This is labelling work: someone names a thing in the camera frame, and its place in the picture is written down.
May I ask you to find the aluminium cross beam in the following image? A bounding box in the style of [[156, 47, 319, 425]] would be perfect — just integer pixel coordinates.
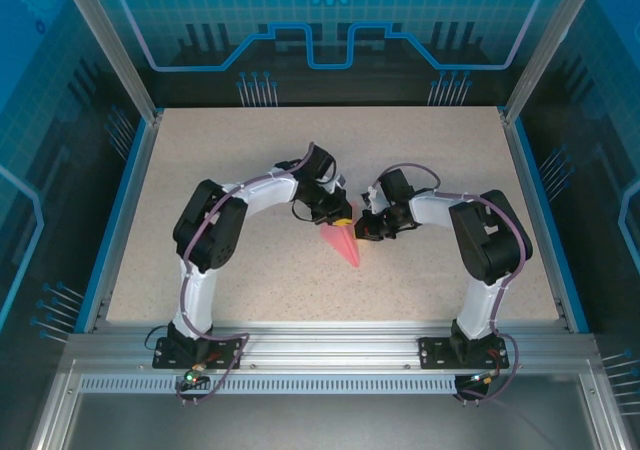
[[64, 319, 601, 377]]

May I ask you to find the blue table edge strip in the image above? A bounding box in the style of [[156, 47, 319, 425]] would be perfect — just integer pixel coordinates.
[[513, 118, 592, 334], [73, 118, 150, 334]]

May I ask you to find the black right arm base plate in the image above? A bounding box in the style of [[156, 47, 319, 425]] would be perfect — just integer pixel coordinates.
[[417, 335, 512, 371]]

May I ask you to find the aluminium side rail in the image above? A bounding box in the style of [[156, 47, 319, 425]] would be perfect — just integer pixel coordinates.
[[82, 109, 164, 335], [501, 114, 574, 332]]

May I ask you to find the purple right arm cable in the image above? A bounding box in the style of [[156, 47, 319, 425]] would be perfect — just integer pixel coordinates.
[[377, 163, 532, 404]]

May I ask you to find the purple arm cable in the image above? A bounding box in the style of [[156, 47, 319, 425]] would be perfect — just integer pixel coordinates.
[[377, 163, 532, 404], [175, 141, 251, 405]]

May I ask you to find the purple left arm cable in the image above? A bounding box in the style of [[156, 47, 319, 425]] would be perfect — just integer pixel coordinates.
[[175, 141, 251, 405]]

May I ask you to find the slotted grey cable duct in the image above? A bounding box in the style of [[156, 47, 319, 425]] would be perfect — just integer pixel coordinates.
[[78, 375, 459, 396]]

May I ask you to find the aluminium frame post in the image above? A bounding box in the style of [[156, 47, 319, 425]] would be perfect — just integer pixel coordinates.
[[501, 0, 596, 124], [53, 0, 165, 124]]

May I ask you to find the thin black wire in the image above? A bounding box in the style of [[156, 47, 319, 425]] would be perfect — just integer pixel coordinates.
[[144, 323, 171, 352]]

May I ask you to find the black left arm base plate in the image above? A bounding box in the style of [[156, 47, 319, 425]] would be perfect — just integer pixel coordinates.
[[152, 336, 246, 371]]

